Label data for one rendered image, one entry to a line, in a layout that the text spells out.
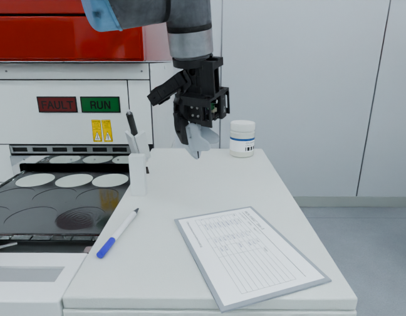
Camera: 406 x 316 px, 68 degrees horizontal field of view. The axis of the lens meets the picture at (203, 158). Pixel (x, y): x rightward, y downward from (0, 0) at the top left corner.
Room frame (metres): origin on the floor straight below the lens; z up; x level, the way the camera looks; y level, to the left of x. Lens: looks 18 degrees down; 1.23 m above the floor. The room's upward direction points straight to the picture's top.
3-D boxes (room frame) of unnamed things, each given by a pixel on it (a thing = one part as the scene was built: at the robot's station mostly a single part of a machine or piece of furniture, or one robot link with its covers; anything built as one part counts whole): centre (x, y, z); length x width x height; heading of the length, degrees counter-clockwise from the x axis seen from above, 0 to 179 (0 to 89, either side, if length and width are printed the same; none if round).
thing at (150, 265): (0.59, -0.01, 0.89); 0.62 x 0.35 x 0.14; 0
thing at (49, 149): (0.90, 0.39, 0.96); 0.44 x 0.01 x 0.02; 90
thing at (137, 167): (0.58, 0.13, 1.03); 0.06 x 0.04 x 0.13; 0
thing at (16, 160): (0.90, 0.39, 0.89); 0.44 x 0.02 x 0.10; 90
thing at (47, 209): (0.69, 0.37, 0.90); 0.34 x 0.34 x 0.01; 0
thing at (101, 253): (0.42, 0.13, 0.97); 0.14 x 0.01 x 0.01; 170
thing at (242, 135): (0.83, -0.11, 1.01); 0.07 x 0.07 x 0.10
